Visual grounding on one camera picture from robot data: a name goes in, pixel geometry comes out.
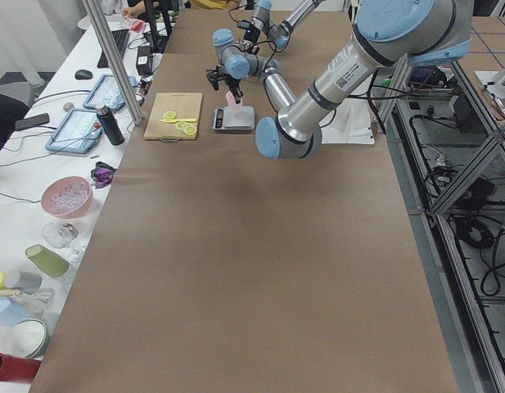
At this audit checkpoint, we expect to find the black computer mouse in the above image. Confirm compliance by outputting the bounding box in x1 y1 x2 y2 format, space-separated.
74 69 93 80

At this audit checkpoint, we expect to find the grey cup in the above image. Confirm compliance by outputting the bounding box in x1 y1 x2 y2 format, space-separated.
5 270 43 295

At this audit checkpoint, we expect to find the wine glass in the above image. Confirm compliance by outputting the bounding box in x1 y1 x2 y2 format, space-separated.
41 222 86 264

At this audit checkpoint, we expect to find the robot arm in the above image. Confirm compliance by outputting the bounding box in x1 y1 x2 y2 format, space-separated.
209 1 474 159
236 0 322 54

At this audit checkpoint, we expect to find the pink bowl with ice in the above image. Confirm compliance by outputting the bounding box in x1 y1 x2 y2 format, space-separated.
41 176 93 219

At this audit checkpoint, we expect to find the blue teach pendant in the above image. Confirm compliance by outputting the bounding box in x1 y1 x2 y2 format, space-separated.
45 108 102 154
83 74 124 112

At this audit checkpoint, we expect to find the light blue cup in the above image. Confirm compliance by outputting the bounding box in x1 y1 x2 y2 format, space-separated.
0 297 29 328

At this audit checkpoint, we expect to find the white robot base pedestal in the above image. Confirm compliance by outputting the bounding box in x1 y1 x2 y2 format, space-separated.
319 98 375 145

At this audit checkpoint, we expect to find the green plastic cup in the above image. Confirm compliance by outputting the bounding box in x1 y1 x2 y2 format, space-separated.
25 244 69 278

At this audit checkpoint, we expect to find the blue teach pendant near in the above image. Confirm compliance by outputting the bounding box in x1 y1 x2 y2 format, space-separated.
45 108 102 154

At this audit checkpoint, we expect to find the aluminium frame post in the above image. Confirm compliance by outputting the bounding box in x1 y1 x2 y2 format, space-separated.
82 0 143 125

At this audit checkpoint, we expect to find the blue teach pendant far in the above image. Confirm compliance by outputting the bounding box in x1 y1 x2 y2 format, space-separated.
83 74 124 112

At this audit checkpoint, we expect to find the black thermos bottle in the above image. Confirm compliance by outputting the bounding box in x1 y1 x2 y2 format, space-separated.
95 102 124 146

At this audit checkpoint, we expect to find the white green bowl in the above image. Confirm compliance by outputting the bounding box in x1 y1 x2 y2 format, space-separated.
5 318 50 359

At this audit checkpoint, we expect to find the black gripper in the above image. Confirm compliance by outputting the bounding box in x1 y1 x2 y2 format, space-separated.
224 75 243 102
240 39 259 54

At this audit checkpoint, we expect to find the wooden cutting board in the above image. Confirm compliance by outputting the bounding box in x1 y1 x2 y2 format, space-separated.
143 93 203 141

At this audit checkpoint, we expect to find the red cylinder cup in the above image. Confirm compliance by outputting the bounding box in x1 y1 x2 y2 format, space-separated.
0 353 41 383

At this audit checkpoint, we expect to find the black power box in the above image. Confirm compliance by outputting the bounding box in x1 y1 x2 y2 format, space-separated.
136 46 153 76

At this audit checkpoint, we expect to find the black keyboard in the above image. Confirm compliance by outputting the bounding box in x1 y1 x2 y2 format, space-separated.
97 28 131 70

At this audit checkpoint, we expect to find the silver kitchen scale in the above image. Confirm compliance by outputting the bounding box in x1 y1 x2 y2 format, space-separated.
212 106 255 133

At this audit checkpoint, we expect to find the pink plastic cup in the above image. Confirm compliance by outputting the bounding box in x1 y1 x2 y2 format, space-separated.
225 91 243 114

